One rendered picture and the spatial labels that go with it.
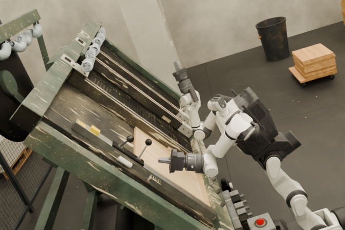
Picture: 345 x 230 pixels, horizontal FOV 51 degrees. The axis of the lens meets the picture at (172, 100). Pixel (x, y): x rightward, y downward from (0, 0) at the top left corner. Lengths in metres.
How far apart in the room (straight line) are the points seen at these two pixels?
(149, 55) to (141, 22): 0.56
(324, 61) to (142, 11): 2.82
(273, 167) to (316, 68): 3.16
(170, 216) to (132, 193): 0.22
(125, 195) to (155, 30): 4.51
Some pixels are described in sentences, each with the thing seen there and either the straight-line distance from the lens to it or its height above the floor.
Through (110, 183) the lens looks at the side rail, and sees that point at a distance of 1.70.
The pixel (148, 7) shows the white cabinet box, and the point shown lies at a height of 1.59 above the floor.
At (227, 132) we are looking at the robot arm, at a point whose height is 1.48.
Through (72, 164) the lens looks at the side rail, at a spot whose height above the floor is 1.62.
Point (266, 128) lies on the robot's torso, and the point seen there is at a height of 1.22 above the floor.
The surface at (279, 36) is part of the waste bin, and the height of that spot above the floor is 0.43.
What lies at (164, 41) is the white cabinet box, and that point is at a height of 0.99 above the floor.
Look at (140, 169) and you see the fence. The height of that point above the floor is 1.34.
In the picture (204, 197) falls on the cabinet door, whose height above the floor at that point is 0.93.
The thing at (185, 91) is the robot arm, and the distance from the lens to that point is 2.38.
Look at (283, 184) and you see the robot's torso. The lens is 2.49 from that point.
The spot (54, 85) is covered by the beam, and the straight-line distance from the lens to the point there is 1.89.
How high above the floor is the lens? 2.31
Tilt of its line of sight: 22 degrees down
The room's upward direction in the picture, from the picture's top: 19 degrees counter-clockwise
